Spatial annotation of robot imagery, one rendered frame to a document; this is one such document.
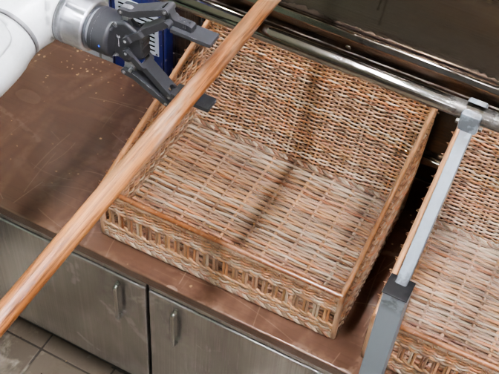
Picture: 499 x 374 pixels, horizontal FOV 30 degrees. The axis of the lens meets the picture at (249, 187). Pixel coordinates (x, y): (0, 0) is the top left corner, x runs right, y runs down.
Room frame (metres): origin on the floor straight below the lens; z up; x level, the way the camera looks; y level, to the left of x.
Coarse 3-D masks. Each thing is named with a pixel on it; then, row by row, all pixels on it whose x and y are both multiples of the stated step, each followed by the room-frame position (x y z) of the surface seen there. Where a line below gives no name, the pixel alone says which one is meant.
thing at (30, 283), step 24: (264, 0) 1.25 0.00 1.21; (240, 24) 1.18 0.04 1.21; (216, 48) 1.12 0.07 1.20; (240, 48) 1.14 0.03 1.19; (216, 72) 1.07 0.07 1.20; (192, 96) 1.01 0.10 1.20; (168, 120) 0.95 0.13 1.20; (144, 144) 0.90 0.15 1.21; (120, 168) 0.85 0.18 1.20; (96, 192) 0.80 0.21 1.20; (120, 192) 0.82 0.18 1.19; (96, 216) 0.77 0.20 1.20; (72, 240) 0.72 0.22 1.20; (48, 264) 0.68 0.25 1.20; (24, 288) 0.64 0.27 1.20; (0, 312) 0.60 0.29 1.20; (0, 336) 0.58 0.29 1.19
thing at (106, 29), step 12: (96, 12) 1.15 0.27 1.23; (108, 12) 1.16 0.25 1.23; (96, 24) 1.13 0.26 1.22; (108, 24) 1.13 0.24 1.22; (120, 24) 1.13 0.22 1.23; (96, 36) 1.12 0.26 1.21; (108, 36) 1.12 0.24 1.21; (120, 36) 1.13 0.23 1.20; (96, 48) 1.12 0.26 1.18; (108, 48) 1.12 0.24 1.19; (120, 48) 1.13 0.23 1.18; (132, 48) 1.12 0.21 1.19; (144, 48) 1.12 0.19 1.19
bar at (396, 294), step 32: (160, 0) 1.29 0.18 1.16; (192, 0) 1.27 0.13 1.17; (256, 32) 1.21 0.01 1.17; (288, 32) 1.21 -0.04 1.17; (352, 64) 1.15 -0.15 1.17; (416, 96) 1.09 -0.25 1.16; (448, 96) 1.09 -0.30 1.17; (480, 128) 1.05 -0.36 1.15; (448, 160) 1.02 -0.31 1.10; (416, 256) 0.91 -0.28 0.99; (384, 288) 0.87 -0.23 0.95; (384, 320) 0.85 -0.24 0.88; (384, 352) 0.85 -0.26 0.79
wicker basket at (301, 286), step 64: (192, 64) 1.56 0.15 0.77; (256, 64) 1.56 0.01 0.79; (320, 64) 1.52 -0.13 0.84; (192, 128) 1.53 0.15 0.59; (320, 128) 1.47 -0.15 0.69; (384, 128) 1.43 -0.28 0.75; (128, 192) 1.30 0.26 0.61; (192, 192) 1.33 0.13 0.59; (256, 192) 1.35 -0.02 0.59; (320, 192) 1.37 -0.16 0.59; (384, 192) 1.37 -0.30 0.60; (192, 256) 1.16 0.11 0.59; (256, 256) 1.07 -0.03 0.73; (320, 256) 1.19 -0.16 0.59; (320, 320) 1.00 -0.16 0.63
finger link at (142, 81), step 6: (126, 72) 1.12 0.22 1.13; (132, 72) 1.12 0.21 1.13; (138, 72) 1.13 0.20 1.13; (132, 78) 1.12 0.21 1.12; (138, 78) 1.12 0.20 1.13; (144, 78) 1.12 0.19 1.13; (144, 84) 1.11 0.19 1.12; (150, 84) 1.11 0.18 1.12; (150, 90) 1.11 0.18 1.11; (156, 90) 1.11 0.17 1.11; (156, 96) 1.10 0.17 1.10; (162, 96) 1.10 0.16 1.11; (162, 102) 1.10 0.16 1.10; (168, 102) 1.09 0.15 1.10
